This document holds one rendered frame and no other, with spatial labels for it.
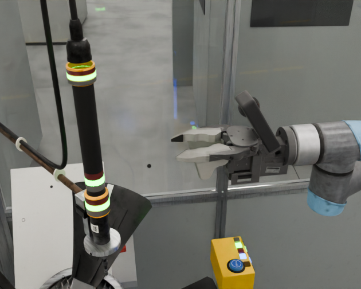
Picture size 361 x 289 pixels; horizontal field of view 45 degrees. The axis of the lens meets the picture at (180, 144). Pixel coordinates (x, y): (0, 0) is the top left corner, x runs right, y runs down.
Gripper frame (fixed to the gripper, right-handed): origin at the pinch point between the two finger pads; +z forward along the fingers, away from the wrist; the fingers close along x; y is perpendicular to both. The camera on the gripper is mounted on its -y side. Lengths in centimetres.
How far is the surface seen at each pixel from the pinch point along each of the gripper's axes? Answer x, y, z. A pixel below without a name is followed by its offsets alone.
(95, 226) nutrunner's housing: -1.9, 14.9, 16.1
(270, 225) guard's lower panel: 70, 87, -50
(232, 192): 70, 67, -32
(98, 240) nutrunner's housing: -1.8, 18.6, 15.8
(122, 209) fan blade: 13.9, 24.5, 11.1
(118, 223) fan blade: 11.8, 26.7, 12.2
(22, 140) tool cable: 23.6, 10.1, 32.1
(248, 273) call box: 21, 59, -24
